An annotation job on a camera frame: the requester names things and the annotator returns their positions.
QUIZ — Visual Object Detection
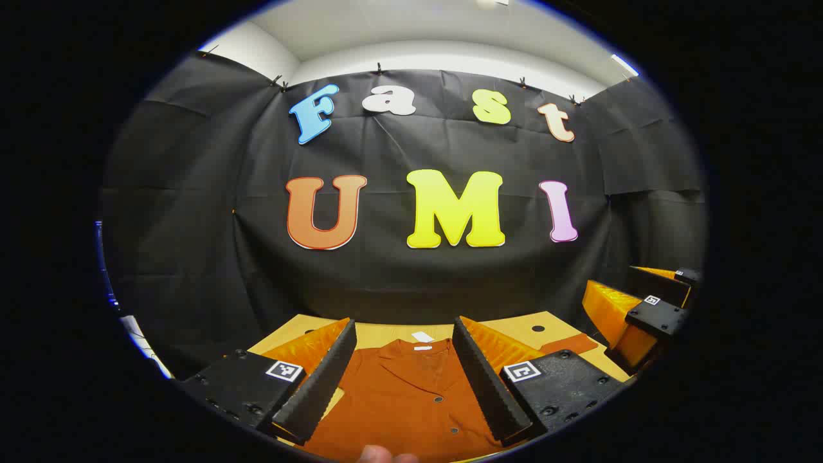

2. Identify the rust orange button shirt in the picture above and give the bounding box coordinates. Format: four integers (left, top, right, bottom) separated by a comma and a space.
302, 333, 600, 463

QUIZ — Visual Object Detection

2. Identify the black backdrop cloth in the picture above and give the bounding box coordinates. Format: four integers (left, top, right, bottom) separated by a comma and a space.
100, 50, 708, 380

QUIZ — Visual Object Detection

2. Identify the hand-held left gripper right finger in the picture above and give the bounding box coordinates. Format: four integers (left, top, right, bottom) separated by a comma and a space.
452, 315, 628, 448

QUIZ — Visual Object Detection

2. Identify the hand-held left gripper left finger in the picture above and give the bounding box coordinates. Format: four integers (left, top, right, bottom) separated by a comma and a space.
180, 317, 358, 448

